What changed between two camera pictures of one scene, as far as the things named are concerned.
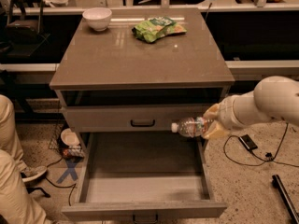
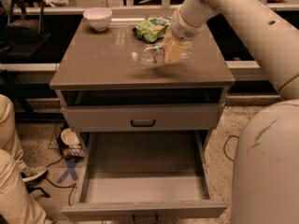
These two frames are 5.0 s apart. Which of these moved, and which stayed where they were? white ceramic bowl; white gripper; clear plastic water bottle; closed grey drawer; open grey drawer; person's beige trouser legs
Moved: clear plastic water bottle; white gripper
Stayed: white ceramic bowl; person's beige trouser legs; open grey drawer; closed grey drawer
